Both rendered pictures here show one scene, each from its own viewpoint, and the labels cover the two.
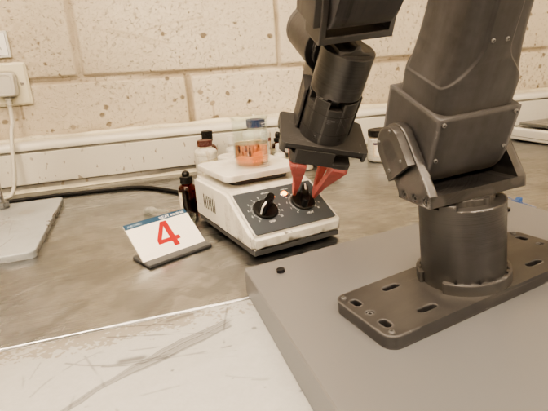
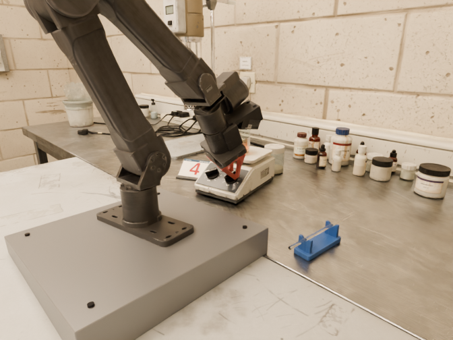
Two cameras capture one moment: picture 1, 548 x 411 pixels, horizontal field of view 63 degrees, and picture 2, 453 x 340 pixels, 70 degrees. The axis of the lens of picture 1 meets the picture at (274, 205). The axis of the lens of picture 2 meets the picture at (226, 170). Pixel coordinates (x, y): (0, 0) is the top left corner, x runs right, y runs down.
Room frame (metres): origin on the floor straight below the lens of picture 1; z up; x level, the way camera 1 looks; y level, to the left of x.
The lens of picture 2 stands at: (0.21, -0.67, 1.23)
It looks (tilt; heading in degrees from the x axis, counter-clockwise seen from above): 20 degrees down; 62
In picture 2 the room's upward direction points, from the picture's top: straight up
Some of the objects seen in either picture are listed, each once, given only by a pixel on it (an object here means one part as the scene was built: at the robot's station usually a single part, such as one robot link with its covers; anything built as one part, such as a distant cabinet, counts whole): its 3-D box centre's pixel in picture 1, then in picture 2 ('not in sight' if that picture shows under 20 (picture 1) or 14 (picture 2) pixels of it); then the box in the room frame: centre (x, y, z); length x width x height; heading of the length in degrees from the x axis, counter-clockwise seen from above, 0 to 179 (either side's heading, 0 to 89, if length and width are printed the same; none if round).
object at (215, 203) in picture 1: (258, 198); (238, 171); (0.62, 0.02, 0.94); 0.22 x 0.13 x 0.08; 28
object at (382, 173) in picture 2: not in sight; (381, 168); (1.00, -0.13, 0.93); 0.05 x 0.05 x 0.06
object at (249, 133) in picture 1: (249, 140); (239, 139); (0.63, 0.03, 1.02); 0.06 x 0.05 x 0.08; 152
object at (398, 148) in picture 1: (448, 157); (139, 167); (0.33, -0.13, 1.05); 0.09 x 0.06 x 0.06; 106
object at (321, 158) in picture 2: not in sight; (321, 155); (0.93, 0.03, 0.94); 0.03 x 0.03 x 0.07
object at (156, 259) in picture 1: (168, 236); (194, 169); (0.54, 0.14, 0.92); 0.09 x 0.06 x 0.04; 132
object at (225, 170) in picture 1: (248, 166); (243, 153); (0.65, 0.03, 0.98); 0.12 x 0.12 x 0.01; 28
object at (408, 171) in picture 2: not in sight; (408, 171); (1.07, -0.16, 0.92); 0.04 x 0.04 x 0.04
